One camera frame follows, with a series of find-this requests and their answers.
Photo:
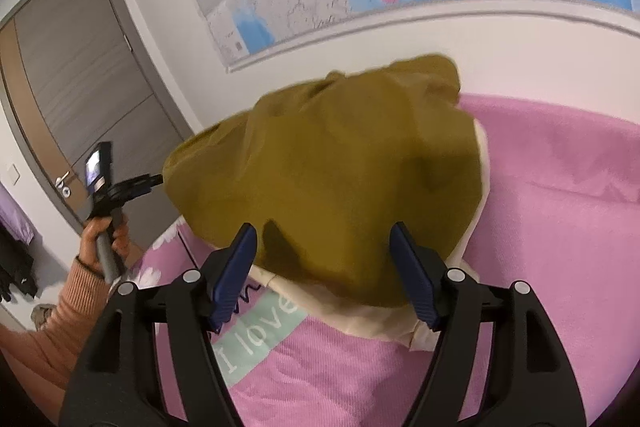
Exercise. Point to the pink flowered blanket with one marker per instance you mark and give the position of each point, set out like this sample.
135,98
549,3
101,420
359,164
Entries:
550,232

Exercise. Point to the person's left forearm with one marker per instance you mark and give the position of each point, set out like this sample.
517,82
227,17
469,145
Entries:
55,332

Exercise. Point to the person's left hand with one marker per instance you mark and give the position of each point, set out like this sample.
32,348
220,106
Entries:
90,247

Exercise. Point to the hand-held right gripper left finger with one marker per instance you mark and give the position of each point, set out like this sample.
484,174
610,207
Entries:
235,277

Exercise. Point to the dark hanging clothing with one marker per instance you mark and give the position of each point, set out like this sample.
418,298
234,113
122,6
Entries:
15,267

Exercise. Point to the purple cloth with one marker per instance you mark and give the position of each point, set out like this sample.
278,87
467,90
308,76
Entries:
17,219

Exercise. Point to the grey brown door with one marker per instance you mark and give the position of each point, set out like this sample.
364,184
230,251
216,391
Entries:
90,82

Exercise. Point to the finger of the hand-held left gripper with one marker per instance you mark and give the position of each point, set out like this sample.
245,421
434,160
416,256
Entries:
132,193
146,181

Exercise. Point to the small white wall switch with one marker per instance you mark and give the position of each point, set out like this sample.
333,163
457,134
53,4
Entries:
12,174

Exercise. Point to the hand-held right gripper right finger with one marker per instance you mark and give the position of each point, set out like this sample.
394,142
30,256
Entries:
415,277

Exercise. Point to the olive brown jacket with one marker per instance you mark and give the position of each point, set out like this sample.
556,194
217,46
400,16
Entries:
325,182

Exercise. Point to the cream garment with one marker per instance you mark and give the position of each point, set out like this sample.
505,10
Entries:
370,324

